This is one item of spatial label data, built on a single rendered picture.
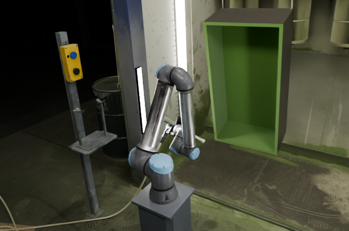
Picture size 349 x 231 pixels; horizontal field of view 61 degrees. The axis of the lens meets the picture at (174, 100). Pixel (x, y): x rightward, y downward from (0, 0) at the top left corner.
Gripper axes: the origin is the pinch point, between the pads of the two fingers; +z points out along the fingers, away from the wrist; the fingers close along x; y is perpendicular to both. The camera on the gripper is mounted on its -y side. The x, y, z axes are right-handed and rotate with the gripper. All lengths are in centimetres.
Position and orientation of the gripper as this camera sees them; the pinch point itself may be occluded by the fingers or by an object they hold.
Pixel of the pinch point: (169, 125)
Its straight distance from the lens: 251.8
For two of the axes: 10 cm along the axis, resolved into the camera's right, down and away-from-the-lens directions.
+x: 8.0, 4.9, 3.5
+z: -4.1, 0.0, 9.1
